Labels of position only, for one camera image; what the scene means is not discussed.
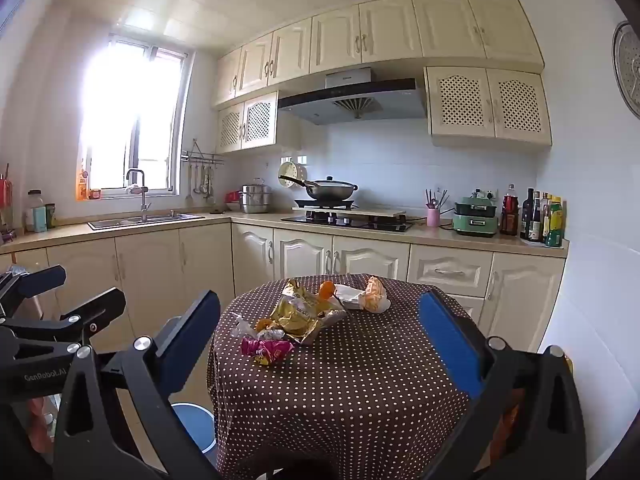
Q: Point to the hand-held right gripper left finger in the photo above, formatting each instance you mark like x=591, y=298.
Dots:
x=192, y=340

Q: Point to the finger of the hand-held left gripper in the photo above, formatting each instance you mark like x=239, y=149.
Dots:
x=100, y=307
x=40, y=285

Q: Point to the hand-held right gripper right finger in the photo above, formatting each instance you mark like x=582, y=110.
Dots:
x=447, y=340

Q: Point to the pink snack wrapper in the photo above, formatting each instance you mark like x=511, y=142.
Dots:
x=265, y=351

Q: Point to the blue plastic bin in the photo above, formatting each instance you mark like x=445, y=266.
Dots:
x=192, y=425

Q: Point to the gold foil snack wrapper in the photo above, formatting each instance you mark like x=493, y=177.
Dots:
x=295, y=317

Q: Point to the white tissue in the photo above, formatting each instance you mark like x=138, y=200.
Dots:
x=350, y=296

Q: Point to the clear plastic wrap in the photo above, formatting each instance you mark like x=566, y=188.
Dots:
x=240, y=325

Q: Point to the small green can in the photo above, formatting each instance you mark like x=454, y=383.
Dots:
x=50, y=216

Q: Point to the clear jar with blue label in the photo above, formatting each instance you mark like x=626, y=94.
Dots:
x=36, y=212

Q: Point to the small candy wrappers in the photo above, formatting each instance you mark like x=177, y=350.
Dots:
x=270, y=332

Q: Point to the bread in plastic bag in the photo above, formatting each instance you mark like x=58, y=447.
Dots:
x=374, y=296

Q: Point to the stainless steel sink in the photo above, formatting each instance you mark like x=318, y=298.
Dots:
x=145, y=221

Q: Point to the orange windowsill bottle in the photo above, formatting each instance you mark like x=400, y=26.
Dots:
x=82, y=187

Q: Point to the brown polka dot tablecloth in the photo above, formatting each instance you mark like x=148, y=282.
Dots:
x=350, y=390

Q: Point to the chrome sink faucet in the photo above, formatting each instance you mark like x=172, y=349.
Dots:
x=142, y=195

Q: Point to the green electric cooker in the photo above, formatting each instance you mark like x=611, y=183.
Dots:
x=475, y=220

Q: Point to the pink utensil holder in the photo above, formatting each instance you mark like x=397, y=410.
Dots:
x=433, y=217

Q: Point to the small orange tangerine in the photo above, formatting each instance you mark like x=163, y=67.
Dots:
x=327, y=290

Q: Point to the cream lower cabinets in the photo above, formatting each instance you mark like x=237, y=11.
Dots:
x=300, y=260

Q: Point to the wooden stove board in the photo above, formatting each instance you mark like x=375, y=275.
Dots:
x=380, y=211

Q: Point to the dark wine bottle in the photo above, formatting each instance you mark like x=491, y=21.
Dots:
x=527, y=217

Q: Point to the red bowl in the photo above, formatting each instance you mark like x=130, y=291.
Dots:
x=232, y=196

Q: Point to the dark sauce bottle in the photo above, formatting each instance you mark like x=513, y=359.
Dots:
x=536, y=220

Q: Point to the black gas stove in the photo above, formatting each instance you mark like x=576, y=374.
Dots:
x=345, y=222

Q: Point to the stainless steamer pot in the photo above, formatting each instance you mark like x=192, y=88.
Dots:
x=256, y=197

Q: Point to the green yellow oil bottle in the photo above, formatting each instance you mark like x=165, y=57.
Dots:
x=555, y=225

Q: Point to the hanging kitchen utensils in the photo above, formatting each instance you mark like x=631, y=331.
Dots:
x=202, y=182

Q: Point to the kitchen window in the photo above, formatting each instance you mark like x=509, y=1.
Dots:
x=130, y=120

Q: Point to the small lattice door cabinet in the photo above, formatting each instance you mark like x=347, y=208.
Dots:
x=247, y=122

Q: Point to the wide lattice door cabinet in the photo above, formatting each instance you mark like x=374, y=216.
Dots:
x=487, y=105

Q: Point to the grey range hood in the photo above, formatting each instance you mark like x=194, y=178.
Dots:
x=350, y=102

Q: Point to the round metal steamer rack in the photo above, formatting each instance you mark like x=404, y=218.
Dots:
x=630, y=70

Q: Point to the wall utensil rack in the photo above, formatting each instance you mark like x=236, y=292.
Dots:
x=202, y=156

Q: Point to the cream wall colander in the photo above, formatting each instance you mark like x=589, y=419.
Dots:
x=287, y=175

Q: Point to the cream upper wall cabinets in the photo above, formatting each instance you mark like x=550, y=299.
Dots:
x=380, y=35

